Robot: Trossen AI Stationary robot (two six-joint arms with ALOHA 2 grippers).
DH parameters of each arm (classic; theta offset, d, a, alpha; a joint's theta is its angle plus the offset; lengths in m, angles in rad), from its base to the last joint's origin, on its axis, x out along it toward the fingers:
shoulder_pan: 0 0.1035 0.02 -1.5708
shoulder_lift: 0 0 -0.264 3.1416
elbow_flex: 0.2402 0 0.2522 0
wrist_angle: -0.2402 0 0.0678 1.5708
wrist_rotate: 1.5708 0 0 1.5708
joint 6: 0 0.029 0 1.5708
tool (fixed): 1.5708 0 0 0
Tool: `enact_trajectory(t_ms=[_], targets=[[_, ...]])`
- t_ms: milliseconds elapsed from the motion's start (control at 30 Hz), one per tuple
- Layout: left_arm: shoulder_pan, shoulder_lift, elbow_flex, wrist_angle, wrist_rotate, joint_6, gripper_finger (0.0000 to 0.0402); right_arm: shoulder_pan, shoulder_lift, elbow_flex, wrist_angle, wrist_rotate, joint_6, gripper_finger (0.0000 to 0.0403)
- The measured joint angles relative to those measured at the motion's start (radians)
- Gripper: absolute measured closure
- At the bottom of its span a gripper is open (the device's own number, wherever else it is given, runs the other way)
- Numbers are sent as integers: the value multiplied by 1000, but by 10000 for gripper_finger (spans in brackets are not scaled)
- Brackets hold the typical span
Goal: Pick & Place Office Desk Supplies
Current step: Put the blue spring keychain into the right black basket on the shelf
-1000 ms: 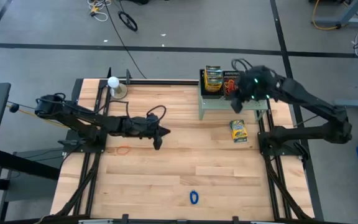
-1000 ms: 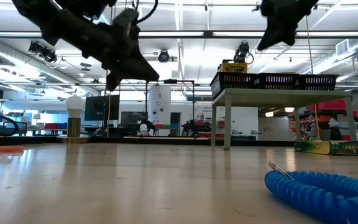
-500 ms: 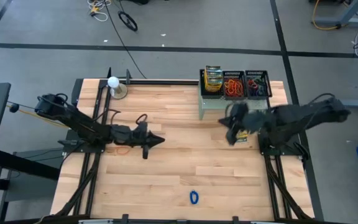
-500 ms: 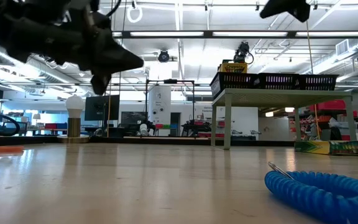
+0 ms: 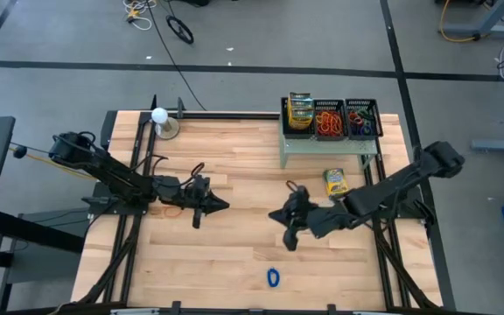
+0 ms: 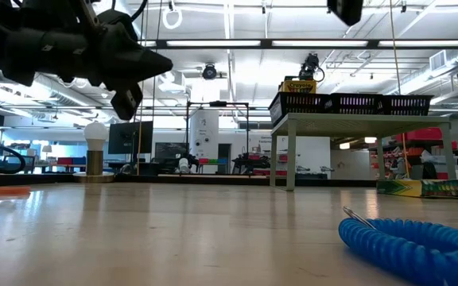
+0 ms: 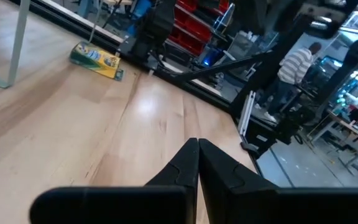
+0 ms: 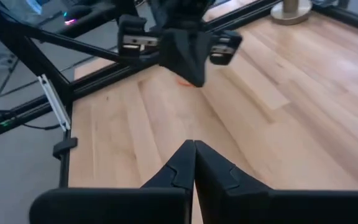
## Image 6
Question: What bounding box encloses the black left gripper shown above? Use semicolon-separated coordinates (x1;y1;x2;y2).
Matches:
76;8;173;122

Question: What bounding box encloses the black plastic mesh basket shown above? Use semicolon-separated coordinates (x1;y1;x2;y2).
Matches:
326;92;385;116
379;94;434;117
267;91;332;127

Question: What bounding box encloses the orange rubber band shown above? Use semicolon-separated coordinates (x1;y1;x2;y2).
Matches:
0;186;32;196

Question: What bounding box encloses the black monitor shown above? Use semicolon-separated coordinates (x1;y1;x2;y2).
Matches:
107;120;154;157

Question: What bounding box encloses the white pillar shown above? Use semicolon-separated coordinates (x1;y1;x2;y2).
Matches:
188;110;220;160

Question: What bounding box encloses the white bulb table lamp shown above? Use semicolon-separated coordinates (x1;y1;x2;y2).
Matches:
72;120;116;184

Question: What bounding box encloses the green perforated metal shelf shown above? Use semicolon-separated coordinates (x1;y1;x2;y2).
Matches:
269;112;458;193

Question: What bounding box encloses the red storage bin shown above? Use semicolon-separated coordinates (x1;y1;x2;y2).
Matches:
394;126;444;143

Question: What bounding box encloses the white ceiling vent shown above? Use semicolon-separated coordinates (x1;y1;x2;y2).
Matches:
429;49;448;72

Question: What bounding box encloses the blue spiral wrist coil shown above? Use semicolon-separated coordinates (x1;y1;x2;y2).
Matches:
337;205;458;286

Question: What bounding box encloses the white hanging cable loop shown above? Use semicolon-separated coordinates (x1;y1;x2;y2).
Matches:
161;0;184;31

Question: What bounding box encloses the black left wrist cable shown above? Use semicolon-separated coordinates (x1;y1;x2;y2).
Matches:
129;0;149;21

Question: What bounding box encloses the yellow hanging cable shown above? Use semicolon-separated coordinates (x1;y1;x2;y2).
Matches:
135;81;145;176

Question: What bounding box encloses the black stand frame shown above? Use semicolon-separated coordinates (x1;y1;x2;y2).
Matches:
184;100;251;176

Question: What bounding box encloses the dark wall screen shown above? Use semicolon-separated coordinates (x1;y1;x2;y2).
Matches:
155;141;190;160

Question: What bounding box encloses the silver ventilation duct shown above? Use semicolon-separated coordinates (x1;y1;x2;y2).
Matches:
0;59;130;124

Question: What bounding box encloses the thick black power cable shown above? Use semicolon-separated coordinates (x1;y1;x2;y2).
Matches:
0;130;28;175

